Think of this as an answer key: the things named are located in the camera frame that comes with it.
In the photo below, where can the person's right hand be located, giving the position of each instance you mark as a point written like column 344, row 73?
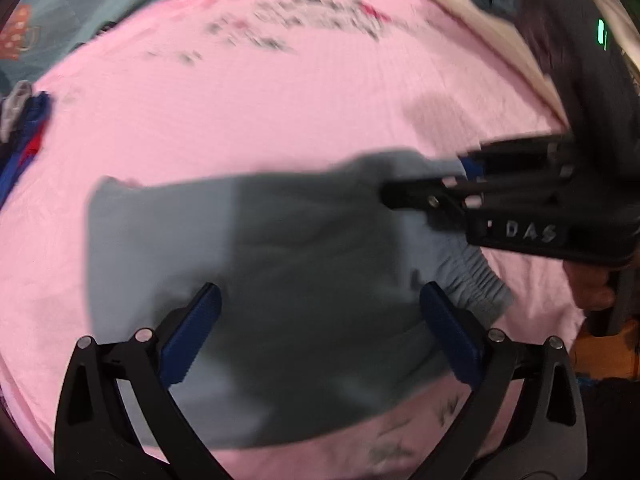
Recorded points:
column 587, row 285

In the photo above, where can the blue garment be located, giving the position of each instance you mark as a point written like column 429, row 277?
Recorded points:
column 22, row 160

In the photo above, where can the red garment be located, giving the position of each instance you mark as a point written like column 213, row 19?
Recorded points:
column 31, row 149

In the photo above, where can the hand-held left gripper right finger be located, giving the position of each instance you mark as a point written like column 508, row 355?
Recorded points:
column 450, row 335

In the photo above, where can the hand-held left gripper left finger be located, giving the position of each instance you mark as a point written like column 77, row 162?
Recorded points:
column 192, row 330

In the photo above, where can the pink floral bedsheet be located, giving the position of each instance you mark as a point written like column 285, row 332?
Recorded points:
column 250, row 100

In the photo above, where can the grey white cloth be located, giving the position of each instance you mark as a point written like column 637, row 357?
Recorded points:
column 14, row 107

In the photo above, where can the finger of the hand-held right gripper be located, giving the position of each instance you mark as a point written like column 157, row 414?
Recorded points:
column 415, row 194
column 520, row 157

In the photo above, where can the grey-blue fleece pants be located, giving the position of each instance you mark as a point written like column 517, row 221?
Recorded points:
column 300, row 260

